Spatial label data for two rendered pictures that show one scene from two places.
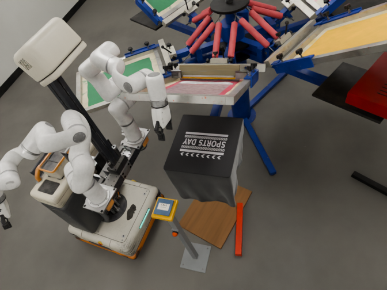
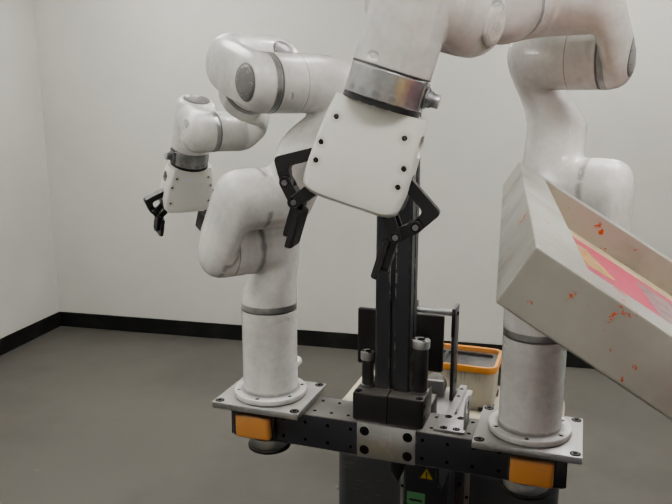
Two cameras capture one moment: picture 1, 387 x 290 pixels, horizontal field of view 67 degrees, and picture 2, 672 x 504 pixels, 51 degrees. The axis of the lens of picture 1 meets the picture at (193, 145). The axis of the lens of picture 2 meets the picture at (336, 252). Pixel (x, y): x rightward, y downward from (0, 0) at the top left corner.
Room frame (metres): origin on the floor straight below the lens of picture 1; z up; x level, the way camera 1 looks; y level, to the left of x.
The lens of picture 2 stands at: (0.73, -0.56, 1.63)
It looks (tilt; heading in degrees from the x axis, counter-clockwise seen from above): 12 degrees down; 74
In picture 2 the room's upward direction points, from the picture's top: straight up
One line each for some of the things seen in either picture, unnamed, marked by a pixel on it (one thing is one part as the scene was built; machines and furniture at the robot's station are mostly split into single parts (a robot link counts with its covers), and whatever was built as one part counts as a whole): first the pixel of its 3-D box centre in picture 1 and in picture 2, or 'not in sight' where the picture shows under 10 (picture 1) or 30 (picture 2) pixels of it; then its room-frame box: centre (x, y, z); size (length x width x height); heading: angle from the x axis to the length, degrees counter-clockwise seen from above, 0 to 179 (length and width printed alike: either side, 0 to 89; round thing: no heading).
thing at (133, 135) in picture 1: (128, 129); (532, 378); (1.31, 0.35, 1.21); 0.16 x 0.13 x 0.15; 55
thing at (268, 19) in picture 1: (233, 38); not in sight; (2.20, -0.62, 0.99); 0.82 x 0.79 x 0.12; 150
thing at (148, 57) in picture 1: (132, 65); not in sight; (2.20, 0.28, 1.05); 1.08 x 0.61 x 0.23; 90
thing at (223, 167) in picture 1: (204, 142); not in sight; (1.23, -0.07, 0.95); 0.48 x 0.44 x 0.01; 150
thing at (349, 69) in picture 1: (301, 71); not in sight; (1.62, -0.96, 0.91); 1.34 x 0.41 x 0.08; 30
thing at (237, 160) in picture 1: (237, 162); not in sight; (1.14, -0.26, 0.74); 0.46 x 0.04 x 0.42; 150
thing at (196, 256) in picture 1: (182, 236); not in sight; (0.85, 0.28, 0.48); 0.22 x 0.22 x 0.96; 60
